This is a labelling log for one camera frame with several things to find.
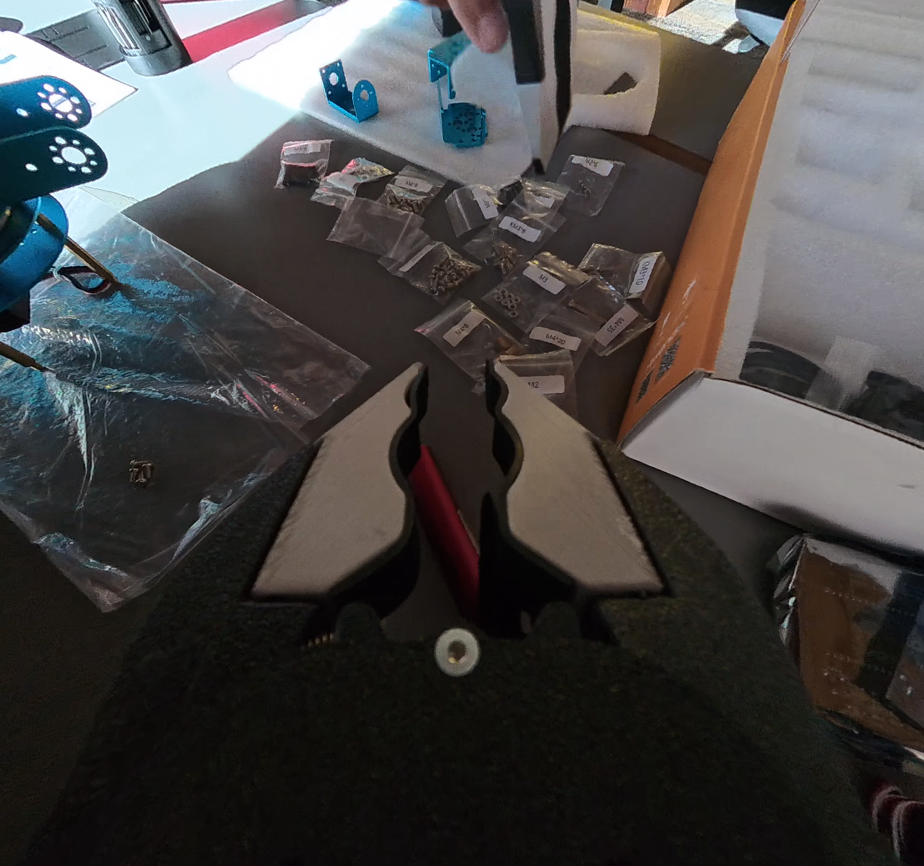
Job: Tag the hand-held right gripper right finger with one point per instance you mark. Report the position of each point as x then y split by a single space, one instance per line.
570 519

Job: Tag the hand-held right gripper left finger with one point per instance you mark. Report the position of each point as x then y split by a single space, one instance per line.
339 519

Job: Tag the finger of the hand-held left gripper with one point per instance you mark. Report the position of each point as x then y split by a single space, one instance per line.
548 115

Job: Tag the red screwdriver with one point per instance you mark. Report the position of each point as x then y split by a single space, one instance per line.
447 527

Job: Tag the blue toy robot arm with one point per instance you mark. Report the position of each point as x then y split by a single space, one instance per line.
65 159

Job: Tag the grey desk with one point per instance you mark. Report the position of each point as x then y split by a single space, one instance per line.
238 245

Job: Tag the white foam block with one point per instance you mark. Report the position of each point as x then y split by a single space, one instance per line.
621 43

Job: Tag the white foam sheet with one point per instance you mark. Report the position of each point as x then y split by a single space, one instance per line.
404 101

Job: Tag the orange and white cardboard box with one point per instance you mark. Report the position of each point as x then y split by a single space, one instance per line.
722 447

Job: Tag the pile of small screw bags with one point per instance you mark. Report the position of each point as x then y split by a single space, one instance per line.
440 271

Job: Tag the small loose metal screw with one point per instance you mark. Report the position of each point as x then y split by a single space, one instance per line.
141 473

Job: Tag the large clear plastic bag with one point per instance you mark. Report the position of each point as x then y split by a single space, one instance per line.
180 375

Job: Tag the shiny antistatic bag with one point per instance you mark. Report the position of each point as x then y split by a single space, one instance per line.
852 613

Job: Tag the black screwdriver bit holder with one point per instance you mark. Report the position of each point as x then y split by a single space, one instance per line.
123 0

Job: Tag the white instruction booklet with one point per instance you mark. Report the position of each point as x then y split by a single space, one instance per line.
94 94

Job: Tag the black metal plate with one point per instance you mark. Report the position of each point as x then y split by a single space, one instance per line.
72 40

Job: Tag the blue multi-hole metal bracket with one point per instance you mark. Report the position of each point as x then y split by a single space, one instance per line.
462 123

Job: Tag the blue U-shaped metal bracket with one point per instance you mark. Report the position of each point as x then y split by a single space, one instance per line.
350 97

